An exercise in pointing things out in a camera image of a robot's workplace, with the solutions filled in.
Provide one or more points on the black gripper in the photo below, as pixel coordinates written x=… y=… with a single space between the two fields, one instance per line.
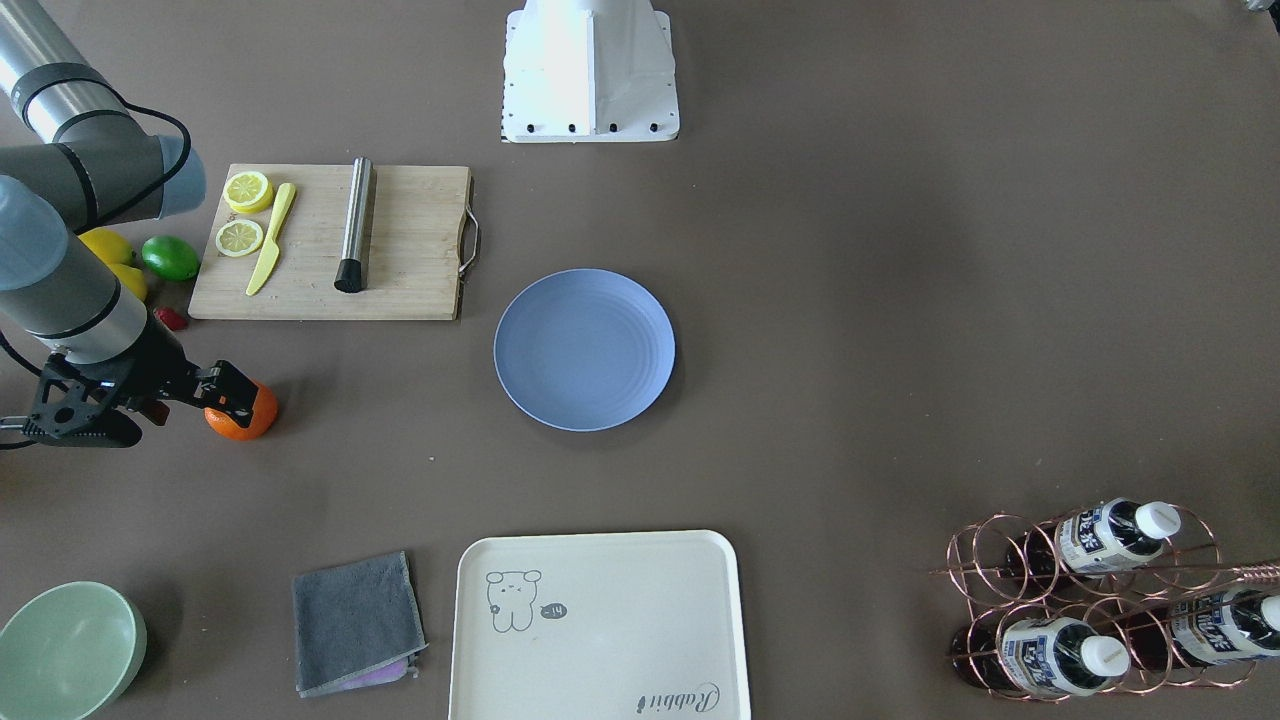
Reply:
x=157 y=362

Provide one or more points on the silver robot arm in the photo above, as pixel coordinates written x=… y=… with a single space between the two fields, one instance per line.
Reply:
x=93 y=165

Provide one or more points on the blue round plate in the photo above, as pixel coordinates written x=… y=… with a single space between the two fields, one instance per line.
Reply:
x=585 y=349

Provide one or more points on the red strawberry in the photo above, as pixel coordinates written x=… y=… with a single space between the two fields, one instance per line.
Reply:
x=171 y=318

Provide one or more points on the green lime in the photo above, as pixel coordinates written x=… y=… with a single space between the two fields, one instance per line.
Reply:
x=170 y=258

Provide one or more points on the yellow plastic knife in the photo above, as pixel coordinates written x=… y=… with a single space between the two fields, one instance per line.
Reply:
x=270 y=249

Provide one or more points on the lemon slice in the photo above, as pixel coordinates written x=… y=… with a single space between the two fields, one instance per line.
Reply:
x=248 y=192
x=239 y=238

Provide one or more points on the steel cylinder grinder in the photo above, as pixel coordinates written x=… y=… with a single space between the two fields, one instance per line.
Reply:
x=351 y=272

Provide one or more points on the wooden cutting board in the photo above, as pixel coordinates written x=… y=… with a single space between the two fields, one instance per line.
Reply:
x=415 y=250

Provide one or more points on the grey folded cloth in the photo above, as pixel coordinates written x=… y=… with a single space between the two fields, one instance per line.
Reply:
x=355 y=626

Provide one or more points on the mint green bowl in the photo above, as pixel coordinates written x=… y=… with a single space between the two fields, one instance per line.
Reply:
x=70 y=651

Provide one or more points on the cream rabbit tray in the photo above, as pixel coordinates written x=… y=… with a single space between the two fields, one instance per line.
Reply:
x=639 y=625

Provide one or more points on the dark bottle white cap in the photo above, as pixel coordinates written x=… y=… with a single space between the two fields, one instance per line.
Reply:
x=1109 y=537

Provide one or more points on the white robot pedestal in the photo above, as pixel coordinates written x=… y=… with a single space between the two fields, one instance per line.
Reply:
x=589 y=72

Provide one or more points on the copper wire bottle rack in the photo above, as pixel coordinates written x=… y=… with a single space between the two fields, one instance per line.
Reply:
x=1192 y=564

